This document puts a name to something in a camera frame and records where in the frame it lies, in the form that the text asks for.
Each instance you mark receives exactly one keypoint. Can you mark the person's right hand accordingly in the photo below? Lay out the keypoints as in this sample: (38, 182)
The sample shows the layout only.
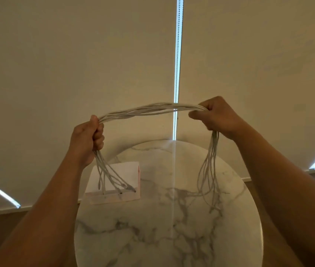
(220, 116)

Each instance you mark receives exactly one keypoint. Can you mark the person's left hand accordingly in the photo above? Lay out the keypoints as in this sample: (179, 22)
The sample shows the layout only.
(86, 139)

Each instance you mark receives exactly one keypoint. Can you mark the white pink box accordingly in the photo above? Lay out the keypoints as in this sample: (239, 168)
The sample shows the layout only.
(127, 172)

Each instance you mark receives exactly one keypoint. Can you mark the person's left forearm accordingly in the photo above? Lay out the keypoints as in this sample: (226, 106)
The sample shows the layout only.
(40, 219)

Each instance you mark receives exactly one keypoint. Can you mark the person's right forearm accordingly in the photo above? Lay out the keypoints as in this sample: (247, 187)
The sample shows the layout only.
(285, 191)

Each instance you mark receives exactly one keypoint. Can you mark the round marble table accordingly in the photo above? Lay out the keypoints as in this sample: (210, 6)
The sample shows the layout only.
(152, 219)

